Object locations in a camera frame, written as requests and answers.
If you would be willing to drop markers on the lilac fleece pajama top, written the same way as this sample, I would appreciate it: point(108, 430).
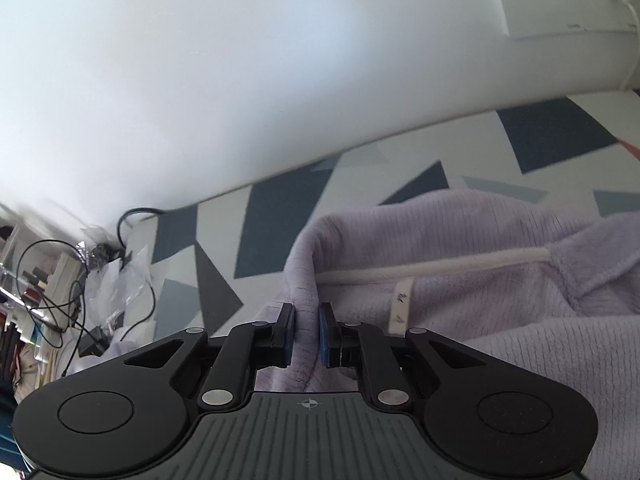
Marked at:
point(450, 310)

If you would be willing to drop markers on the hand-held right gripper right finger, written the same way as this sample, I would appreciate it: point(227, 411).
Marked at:
point(324, 335)

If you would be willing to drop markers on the black charger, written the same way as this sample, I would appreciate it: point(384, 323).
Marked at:
point(92, 342)

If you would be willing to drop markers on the white storage shelf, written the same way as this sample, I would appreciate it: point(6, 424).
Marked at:
point(60, 270)

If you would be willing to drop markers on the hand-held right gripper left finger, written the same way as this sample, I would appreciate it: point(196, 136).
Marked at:
point(289, 340)

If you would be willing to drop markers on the clear plastic bag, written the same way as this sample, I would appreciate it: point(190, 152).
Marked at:
point(130, 280)

